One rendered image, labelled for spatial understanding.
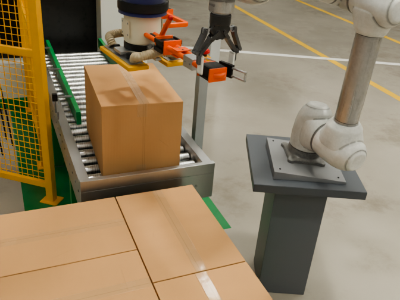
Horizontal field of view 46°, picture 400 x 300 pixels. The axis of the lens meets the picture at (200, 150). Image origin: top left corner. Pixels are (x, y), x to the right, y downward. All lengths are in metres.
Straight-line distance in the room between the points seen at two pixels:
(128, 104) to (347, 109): 0.99
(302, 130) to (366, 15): 0.60
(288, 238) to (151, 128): 0.87
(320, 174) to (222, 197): 1.25
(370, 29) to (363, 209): 1.87
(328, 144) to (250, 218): 1.23
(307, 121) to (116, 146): 0.91
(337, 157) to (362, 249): 1.20
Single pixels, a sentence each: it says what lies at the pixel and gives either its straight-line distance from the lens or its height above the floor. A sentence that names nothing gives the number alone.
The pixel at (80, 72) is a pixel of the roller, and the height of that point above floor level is 0.53.
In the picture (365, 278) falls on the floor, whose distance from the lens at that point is 2.91.
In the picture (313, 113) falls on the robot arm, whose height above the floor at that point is 1.03.
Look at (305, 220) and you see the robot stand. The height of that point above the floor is 0.49.
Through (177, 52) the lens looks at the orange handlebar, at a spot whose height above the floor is 1.28.
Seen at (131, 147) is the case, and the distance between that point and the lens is 2.34.
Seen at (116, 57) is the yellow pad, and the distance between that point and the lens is 2.19.
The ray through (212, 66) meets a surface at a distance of 1.71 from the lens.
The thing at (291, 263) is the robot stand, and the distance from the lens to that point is 2.52.
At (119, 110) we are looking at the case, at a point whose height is 0.92.
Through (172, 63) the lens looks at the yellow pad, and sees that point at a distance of 2.15.
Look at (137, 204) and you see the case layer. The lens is 2.23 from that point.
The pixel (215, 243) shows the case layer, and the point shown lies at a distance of 2.03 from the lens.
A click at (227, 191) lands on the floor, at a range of 3.36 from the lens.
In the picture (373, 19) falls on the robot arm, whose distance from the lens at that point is 1.83.
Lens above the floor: 1.82
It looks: 28 degrees down
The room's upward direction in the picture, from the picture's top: 5 degrees clockwise
